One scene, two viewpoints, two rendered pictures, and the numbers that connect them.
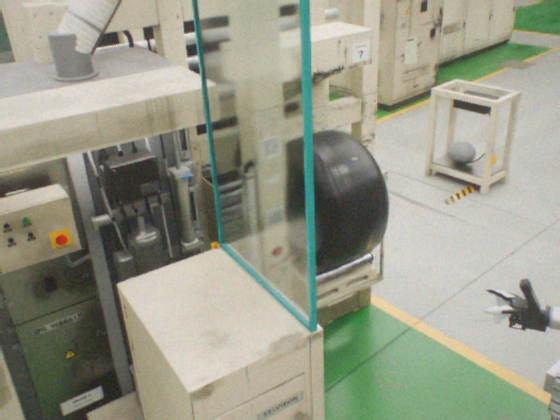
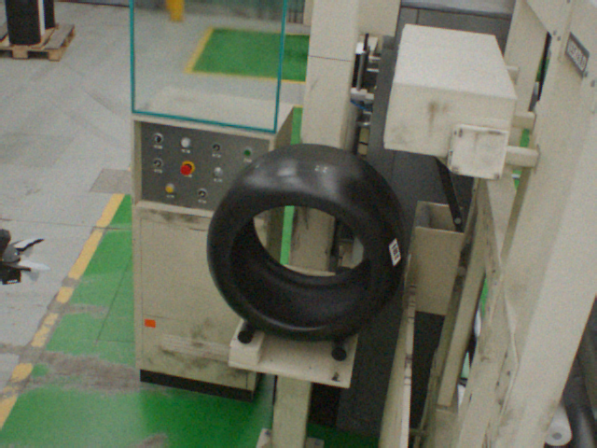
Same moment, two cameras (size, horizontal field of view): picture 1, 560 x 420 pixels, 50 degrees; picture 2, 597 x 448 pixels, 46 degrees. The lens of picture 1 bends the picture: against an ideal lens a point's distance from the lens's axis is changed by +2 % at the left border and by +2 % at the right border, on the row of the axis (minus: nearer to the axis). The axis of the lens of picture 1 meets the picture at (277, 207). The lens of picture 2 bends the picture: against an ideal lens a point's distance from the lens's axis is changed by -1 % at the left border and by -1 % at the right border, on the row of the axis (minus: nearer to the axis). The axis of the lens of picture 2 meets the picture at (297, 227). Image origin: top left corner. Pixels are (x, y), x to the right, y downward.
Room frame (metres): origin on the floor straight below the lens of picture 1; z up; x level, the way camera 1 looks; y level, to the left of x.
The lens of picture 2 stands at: (3.27, -1.63, 2.16)
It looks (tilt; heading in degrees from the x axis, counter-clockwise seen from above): 28 degrees down; 128
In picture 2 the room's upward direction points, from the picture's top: 6 degrees clockwise
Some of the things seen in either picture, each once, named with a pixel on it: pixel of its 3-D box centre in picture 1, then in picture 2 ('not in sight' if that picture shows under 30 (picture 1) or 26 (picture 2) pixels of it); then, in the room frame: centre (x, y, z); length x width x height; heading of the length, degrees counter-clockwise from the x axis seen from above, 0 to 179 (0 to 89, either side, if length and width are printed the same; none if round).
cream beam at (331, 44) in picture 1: (299, 54); (445, 85); (2.50, -0.13, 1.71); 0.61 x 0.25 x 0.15; 120
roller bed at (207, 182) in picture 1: (231, 207); (432, 257); (2.40, 0.21, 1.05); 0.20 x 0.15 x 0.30; 120
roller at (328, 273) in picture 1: (338, 269); (257, 305); (2.06, -0.24, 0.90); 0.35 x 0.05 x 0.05; 120
